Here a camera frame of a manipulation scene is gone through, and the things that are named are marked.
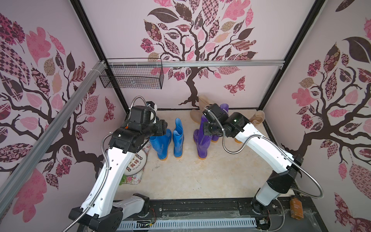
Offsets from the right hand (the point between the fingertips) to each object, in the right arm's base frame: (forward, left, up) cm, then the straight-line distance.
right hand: (205, 127), depth 74 cm
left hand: (-3, +22, +5) cm, 23 cm away
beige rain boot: (+10, -32, -6) cm, 34 cm away
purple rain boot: (+18, -14, -3) cm, 23 cm away
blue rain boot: (-1, +26, -13) cm, 29 cm away
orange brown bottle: (-35, -44, -24) cm, 61 cm away
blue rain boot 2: (-4, +15, -3) cm, 16 cm away
